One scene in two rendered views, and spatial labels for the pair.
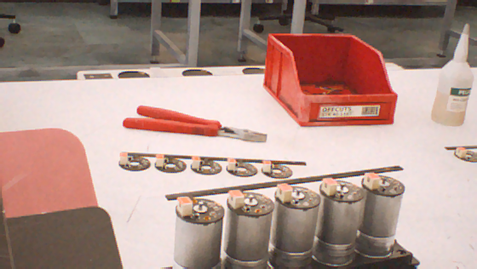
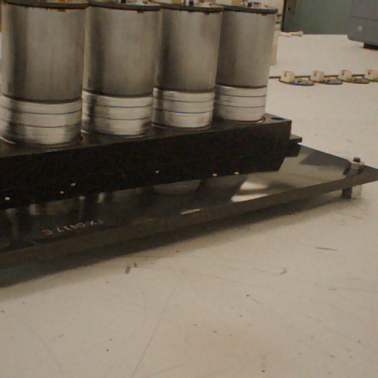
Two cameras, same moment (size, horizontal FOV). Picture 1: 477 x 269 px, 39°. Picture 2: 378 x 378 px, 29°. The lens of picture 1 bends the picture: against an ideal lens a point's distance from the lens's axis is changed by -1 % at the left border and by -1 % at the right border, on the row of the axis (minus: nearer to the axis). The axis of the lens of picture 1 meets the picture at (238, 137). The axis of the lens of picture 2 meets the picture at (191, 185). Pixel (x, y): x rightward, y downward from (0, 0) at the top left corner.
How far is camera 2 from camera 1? 0.17 m
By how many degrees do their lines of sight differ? 17
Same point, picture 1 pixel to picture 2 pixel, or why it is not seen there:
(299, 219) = (131, 28)
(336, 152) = not seen: hidden behind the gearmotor
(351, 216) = (209, 38)
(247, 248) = (48, 76)
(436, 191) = (276, 104)
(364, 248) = (227, 111)
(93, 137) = not seen: outside the picture
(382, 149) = not seen: hidden behind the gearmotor
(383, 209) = (252, 37)
